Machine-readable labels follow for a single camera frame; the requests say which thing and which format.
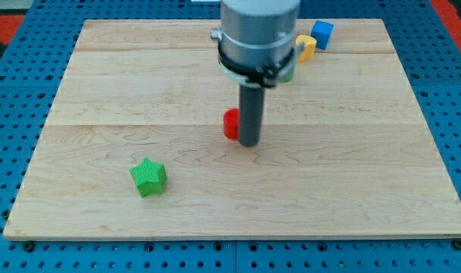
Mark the red cylinder block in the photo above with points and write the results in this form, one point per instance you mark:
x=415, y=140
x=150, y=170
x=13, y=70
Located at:
x=231, y=123

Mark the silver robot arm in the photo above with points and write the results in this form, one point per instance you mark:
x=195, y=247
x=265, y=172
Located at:
x=255, y=40

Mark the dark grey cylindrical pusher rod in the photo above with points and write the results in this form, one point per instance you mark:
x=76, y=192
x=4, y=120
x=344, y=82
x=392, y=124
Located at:
x=251, y=105

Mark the green cylinder block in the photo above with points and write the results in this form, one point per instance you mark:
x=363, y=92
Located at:
x=288, y=78

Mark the green star block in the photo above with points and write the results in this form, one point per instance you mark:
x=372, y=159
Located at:
x=149, y=177

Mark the wooden board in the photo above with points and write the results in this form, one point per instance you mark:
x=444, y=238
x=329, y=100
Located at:
x=345, y=152

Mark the yellow heart block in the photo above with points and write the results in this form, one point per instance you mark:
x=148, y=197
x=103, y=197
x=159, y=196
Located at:
x=308, y=44

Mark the blue cube block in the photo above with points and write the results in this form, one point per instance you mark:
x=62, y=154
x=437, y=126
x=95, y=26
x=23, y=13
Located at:
x=322, y=32

